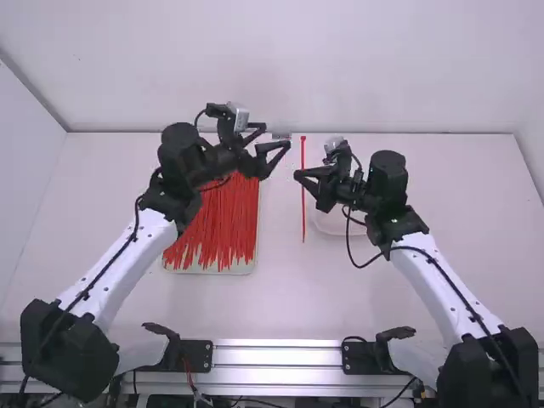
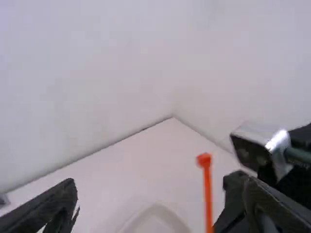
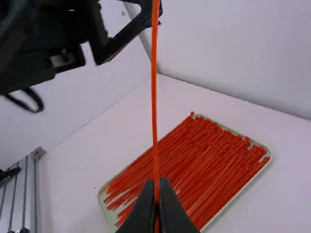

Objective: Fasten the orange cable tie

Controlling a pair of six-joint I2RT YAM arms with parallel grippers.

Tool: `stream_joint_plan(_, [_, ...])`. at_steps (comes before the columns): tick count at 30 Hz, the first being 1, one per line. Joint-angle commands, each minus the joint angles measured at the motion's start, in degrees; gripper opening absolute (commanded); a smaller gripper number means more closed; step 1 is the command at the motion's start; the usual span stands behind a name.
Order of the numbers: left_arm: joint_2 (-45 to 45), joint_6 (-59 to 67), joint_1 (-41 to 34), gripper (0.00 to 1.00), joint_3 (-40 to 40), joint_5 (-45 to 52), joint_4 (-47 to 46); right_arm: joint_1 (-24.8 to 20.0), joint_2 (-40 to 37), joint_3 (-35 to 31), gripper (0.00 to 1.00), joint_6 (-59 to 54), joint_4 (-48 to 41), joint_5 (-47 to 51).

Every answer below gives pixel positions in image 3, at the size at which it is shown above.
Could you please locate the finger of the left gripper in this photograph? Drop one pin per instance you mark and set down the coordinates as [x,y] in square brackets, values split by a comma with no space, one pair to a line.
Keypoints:
[126,36]

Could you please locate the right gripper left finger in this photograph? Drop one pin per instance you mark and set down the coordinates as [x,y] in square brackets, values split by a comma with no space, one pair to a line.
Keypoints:
[143,208]

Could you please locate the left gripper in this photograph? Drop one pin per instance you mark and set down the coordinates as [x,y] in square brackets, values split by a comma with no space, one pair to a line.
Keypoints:
[36,41]

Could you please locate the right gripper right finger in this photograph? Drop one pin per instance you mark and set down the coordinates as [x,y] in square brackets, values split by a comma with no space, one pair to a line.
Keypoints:
[173,208]

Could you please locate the pale tray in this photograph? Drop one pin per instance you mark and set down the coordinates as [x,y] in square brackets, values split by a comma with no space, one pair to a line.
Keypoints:
[266,150]

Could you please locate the silver rails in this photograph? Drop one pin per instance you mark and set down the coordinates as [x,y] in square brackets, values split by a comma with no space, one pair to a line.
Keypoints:
[24,194]

